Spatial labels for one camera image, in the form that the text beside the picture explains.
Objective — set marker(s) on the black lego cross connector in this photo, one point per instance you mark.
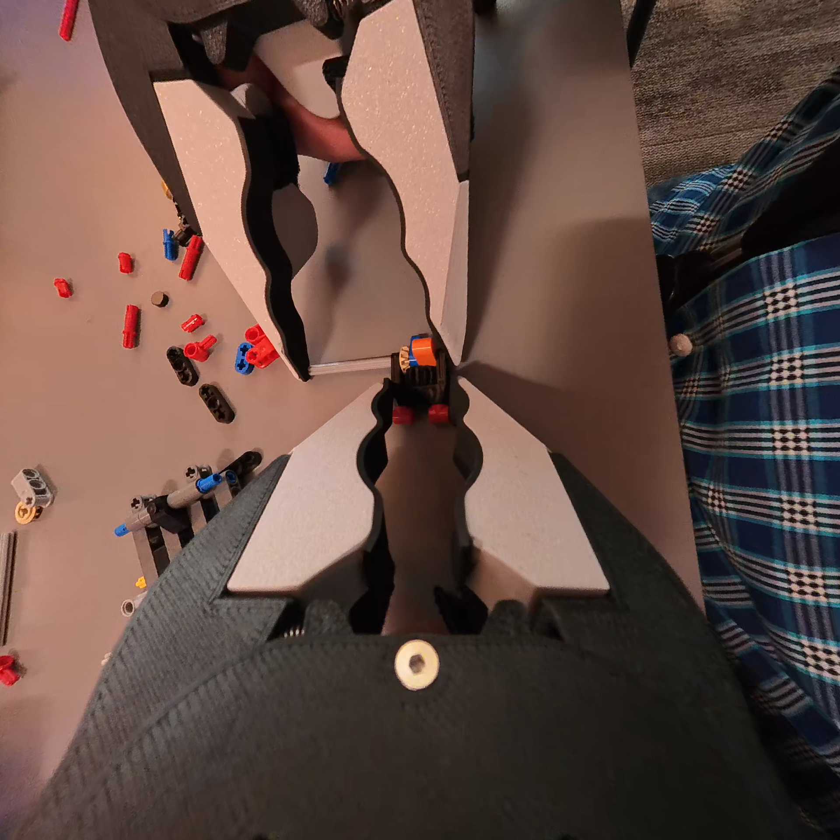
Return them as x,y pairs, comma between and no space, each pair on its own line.
184,233

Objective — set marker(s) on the short red lego pin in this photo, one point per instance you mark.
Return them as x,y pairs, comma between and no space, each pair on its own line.
125,262
63,288
193,323

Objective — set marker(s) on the red lego pin connector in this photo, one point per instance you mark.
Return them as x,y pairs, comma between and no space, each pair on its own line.
197,348
9,670

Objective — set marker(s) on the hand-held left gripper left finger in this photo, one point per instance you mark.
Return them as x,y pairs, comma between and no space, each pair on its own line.
302,525

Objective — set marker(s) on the red lego connector block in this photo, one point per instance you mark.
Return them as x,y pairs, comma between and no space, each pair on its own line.
256,334
262,355

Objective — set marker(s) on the grey lego connector tan gear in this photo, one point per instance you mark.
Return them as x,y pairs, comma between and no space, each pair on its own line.
33,485

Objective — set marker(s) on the black round lego tile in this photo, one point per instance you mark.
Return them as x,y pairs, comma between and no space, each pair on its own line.
159,300

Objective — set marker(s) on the long light grey lego axle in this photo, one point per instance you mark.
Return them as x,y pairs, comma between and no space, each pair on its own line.
348,366

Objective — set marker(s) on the dark grey lego axle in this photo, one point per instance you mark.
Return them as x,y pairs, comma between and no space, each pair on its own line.
6,584

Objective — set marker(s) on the small black lego assembly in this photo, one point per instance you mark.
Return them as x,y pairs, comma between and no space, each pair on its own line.
420,387

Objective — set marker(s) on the long red lego pin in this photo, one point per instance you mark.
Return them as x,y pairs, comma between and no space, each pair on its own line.
191,257
130,326
68,19

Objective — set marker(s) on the person in plaid shirt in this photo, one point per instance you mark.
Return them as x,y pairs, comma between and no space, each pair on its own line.
754,394

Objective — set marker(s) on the person's right hand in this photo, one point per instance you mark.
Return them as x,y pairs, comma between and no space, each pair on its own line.
328,141

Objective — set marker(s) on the black lego liftarm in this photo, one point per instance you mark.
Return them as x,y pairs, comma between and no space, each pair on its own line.
216,403
182,365

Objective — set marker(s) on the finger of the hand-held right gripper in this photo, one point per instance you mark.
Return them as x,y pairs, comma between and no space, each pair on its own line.
394,98
210,184

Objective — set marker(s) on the small blue lego liftarm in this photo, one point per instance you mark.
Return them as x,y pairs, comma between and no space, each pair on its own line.
243,358

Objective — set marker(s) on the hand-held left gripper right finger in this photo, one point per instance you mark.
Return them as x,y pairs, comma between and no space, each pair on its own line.
531,525

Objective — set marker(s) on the blue pin in dark connector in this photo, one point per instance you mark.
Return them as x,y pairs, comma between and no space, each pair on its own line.
332,174

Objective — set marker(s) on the blue lego pin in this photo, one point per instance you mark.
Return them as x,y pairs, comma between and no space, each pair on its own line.
170,244

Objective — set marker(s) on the grey lego chassis assembly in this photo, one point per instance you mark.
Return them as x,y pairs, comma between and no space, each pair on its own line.
157,525

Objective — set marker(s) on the black metal leg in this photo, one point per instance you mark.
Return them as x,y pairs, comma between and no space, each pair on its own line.
641,29

